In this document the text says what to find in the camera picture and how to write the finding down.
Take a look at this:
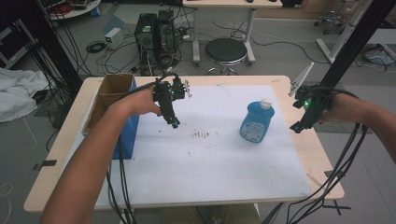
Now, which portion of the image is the small white box device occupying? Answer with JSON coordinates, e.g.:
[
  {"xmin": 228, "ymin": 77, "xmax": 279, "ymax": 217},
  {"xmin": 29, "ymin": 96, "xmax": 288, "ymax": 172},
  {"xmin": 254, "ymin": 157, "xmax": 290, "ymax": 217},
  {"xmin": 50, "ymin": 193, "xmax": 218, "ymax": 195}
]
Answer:
[{"xmin": 104, "ymin": 26, "xmax": 125, "ymax": 50}]

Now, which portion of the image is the white metal stand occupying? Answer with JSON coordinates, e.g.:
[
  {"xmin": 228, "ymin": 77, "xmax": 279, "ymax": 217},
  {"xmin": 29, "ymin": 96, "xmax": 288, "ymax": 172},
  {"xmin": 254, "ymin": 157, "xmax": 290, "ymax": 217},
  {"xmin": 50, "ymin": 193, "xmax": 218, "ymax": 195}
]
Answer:
[{"xmin": 315, "ymin": 0, "xmax": 375, "ymax": 65}]

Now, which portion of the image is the blue detergent bottle white cap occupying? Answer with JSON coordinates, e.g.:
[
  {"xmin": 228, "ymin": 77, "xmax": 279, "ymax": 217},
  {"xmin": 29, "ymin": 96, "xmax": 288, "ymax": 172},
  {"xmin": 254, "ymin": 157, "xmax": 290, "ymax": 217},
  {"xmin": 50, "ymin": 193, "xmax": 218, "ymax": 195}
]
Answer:
[{"xmin": 239, "ymin": 98, "xmax": 276, "ymax": 145}]

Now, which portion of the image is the person's right hand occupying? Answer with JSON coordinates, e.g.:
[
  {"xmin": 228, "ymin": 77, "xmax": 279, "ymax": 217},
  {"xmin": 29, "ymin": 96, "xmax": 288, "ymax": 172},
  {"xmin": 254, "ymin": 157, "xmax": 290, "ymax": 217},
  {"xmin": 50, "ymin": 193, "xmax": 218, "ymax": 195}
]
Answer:
[{"xmin": 318, "ymin": 92, "xmax": 362, "ymax": 124}]

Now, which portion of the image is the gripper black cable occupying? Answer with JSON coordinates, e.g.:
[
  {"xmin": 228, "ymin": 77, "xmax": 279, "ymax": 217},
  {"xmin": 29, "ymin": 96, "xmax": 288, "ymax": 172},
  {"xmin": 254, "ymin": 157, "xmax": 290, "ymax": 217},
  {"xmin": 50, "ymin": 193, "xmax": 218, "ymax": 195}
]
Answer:
[
  {"xmin": 261, "ymin": 88, "xmax": 369, "ymax": 224},
  {"xmin": 106, "ymin": 72, "xmax": 180, "ymax": 224}
]

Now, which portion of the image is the white desk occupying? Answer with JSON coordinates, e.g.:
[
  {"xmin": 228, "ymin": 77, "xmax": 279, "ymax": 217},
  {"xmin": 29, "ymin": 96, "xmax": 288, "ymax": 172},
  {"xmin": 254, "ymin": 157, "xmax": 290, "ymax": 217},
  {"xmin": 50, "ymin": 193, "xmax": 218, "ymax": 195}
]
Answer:
[{"xmin": 181, "ymin": 0, "xmax": 284, "ymax": 66}]

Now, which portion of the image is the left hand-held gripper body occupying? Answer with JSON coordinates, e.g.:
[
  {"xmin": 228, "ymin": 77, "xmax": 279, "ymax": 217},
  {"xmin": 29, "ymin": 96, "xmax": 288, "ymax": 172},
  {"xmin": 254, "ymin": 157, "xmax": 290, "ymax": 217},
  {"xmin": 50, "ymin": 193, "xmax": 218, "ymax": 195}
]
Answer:
[{"xmin": 152, "ymin": 75, "xmax": 193, "ymax": 121}]

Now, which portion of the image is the black tape strip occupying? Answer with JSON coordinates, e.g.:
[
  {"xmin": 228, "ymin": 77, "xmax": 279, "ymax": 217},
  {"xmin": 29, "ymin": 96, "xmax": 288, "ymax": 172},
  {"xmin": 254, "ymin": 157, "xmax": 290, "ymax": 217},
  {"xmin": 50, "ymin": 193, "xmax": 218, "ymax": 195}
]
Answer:
[{"xmin": 33, "ymin": 159, "xmax": 58, "ymax": 172}]

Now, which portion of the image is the black computer tower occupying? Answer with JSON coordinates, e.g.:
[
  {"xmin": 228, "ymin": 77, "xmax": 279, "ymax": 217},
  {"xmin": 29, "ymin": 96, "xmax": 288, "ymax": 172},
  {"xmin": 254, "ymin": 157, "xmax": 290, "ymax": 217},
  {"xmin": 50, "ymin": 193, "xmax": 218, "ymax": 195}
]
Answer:
[
  {"xmin": 134, "ymin": 12, "xmax": 157, "ymax": 61},
  {"xmin": 155, "ymin": 9, "xmax": 177, "ymax": 54}
]

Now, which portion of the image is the black metal frame post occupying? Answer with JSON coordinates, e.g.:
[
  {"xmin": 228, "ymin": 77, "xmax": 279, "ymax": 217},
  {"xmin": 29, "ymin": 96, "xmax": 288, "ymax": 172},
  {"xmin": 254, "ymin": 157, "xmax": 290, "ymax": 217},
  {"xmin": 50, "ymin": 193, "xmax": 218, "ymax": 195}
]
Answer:
[
  {"xmin": 0, "ymin": 0, "xmax": 84, "ymax": 96},
  {"xmin": 319, "ymin": 0, "xmax": 396, "ymax": 91}
]

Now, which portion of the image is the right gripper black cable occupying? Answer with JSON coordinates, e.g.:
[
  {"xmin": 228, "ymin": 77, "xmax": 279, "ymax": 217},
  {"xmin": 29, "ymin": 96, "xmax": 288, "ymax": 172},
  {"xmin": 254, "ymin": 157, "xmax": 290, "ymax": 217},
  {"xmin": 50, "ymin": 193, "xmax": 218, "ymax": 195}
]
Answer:
[{"xmin": 261, "ymin": 88, "xmax": 369, "ymax": 224}]

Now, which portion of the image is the black round stool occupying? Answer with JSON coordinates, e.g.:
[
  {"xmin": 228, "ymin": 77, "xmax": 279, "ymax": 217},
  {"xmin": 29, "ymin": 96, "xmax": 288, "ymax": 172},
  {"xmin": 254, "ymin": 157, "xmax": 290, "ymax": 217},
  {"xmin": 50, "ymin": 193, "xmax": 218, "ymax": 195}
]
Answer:
[{"xmin": 204, "ymin": 37, "xmax": 248, "ymax": 77}]

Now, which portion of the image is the cardboard box with blue sides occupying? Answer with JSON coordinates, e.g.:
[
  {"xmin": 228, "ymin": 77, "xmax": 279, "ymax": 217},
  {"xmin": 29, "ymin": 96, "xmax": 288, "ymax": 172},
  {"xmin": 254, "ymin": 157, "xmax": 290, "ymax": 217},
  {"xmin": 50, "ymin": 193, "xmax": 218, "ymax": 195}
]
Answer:
[{"xmin": 81, "ymin": 73, "xmax": 140, "ymax": 161}]

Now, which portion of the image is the person's left hand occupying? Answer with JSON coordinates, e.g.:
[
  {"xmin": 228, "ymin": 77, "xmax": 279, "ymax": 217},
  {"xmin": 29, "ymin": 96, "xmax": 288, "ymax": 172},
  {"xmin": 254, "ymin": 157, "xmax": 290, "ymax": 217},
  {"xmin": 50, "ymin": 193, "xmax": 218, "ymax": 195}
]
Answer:
[{"xmin": 123, "ymin": 87, "xmax": 163, "ymax": 118}]

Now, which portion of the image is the white cloth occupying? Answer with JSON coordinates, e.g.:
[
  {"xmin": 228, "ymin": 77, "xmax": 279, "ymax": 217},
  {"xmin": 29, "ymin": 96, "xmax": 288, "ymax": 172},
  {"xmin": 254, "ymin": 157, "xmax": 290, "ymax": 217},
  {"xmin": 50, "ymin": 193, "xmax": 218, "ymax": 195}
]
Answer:
[{"xmin": 0, "ymin": 67, "xmax": 50, "ymax": 123}]

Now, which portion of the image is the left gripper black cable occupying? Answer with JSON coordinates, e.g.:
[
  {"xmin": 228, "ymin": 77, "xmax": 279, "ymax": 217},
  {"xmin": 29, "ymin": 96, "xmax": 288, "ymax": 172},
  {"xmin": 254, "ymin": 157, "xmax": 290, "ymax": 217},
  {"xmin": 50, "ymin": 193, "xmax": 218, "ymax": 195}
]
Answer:
[{"xmin": 106, "ymin": 72, "xmax": 180, "ymax": 224}]

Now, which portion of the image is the black tape cross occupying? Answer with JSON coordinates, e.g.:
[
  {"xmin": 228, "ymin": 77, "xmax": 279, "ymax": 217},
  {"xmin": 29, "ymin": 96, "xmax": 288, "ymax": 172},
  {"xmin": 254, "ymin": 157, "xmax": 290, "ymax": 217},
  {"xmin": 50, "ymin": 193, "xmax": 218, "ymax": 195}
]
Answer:
[{"xmin": 322, "ymin": 199, "xmax": 353, "ymax": 217}]

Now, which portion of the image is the coiled black cable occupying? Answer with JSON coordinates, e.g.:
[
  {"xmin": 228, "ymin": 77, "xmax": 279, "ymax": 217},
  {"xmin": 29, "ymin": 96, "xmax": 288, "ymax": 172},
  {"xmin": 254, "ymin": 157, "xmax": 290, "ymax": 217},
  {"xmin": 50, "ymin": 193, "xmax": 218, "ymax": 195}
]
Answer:
[{"xmin": 85, "ymin": 39, "xmax": 107, "ymax": 54}]

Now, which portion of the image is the office chair wheel base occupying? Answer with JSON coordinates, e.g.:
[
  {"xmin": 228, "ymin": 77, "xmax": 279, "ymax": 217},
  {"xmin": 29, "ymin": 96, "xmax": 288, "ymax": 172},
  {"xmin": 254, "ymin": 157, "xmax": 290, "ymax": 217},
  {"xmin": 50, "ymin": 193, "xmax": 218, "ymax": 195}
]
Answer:
[{"xmin": 313, "ymin": 10, "xmax": 348, "ymax": 35}]

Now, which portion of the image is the round white table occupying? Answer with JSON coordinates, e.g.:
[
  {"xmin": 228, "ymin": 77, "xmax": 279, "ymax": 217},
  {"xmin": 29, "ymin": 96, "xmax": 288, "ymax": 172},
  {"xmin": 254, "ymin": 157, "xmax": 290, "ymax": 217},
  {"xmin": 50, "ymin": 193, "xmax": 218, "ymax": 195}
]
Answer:
[{"xmin": 46, "ymin": 0, "xmax": 103, "ymax": 21}]

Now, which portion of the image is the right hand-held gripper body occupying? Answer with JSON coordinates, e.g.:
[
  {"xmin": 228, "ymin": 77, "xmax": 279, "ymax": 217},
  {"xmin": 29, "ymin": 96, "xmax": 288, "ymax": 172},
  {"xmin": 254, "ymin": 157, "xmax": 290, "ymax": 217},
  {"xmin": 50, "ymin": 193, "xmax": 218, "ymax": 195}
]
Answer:
[{"xmin": 288, "ymin": 62, "xmax": 333, "ymax": 125}]

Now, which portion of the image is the white table mat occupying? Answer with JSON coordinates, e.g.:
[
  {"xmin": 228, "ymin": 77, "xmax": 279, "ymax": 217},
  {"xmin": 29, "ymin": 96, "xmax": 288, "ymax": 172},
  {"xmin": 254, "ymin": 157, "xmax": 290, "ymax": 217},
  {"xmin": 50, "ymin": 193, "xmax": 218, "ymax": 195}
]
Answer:
[{"xmin": 92, "ymin": 84, "xmax": 313, "ymax": 209}]

